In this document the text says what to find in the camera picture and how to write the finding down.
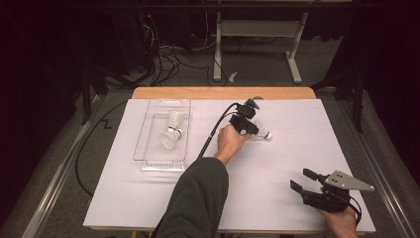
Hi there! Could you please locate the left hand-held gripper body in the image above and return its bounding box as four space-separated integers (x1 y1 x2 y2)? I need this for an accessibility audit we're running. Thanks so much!
229 96 261 132

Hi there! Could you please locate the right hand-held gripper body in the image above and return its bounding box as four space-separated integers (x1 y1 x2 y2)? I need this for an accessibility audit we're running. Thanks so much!
300 169 375 213

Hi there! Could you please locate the white feather shuttlecock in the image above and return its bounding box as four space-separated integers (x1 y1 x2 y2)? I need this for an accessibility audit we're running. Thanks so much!
165 110 183 134
158 128 183 151
254 120 273 141

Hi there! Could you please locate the clear plastic tray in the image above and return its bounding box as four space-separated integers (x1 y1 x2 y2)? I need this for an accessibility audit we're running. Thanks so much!
133 98 192 174

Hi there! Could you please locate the person's right hand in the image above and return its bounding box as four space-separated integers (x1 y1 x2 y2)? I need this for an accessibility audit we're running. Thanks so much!
316 204 360 238

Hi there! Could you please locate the person's left hand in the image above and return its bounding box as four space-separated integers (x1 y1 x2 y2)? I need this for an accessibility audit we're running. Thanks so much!
213 123 253 167

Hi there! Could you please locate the black metal stand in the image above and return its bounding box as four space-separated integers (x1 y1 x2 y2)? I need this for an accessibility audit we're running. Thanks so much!
80 65 110 126
311 65 366 134

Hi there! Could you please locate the dark equipment box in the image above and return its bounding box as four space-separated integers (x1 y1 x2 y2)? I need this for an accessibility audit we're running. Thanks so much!
112 13 157 73

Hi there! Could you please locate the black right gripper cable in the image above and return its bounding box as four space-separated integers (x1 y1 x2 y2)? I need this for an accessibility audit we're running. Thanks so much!
345 193 363 227

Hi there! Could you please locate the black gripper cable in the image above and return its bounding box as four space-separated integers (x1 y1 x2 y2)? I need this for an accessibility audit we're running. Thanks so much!
196 102 241 160
345 193 363 227

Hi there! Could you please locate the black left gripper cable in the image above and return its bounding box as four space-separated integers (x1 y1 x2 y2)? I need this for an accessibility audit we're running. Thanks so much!
196 102 241 160

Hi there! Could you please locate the metal floor rail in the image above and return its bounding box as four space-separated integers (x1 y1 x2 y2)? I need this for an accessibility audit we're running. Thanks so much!
23 95 107 238
336 98 420 238

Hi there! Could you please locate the white metal desk frame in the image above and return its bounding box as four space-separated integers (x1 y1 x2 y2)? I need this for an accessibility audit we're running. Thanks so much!
212 11 310 85

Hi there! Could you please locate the tangle of floor cables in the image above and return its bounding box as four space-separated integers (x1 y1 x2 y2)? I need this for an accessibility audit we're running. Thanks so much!
142 13 229 87

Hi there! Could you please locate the black floor cable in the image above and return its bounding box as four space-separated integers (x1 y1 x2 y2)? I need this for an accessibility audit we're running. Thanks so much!
74 99 129 197

